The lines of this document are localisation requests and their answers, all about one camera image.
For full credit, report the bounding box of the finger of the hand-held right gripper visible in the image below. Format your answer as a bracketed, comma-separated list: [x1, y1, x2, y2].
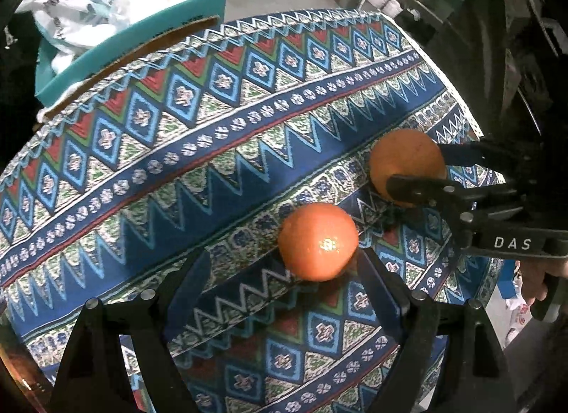
[387, 174, 524, 236]
[437, 140, 515, 183]

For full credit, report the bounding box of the printed white plastic bag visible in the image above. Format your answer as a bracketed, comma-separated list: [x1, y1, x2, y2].
[33, 0, 125, 76]

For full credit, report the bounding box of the teal cardboard box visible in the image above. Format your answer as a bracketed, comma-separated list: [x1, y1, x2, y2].
[34, 0, 228, 123]

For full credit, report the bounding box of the small orange tangerine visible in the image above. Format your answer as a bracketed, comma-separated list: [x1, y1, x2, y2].
[369, 130, 447, 208]
[279, 202, 359, 281]

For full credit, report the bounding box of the person's right hand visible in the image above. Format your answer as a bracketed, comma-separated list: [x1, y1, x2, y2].
[518, 257, 550, 304]

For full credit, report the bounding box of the patterned blue tablecloth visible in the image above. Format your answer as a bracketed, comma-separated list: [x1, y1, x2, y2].
[0, 7, 507, 413]

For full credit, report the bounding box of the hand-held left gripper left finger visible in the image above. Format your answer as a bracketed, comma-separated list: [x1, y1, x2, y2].
[52, 250, 213, 413]

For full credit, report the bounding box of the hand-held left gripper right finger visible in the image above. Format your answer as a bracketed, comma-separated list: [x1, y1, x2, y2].
[356, 250, 518, 413]

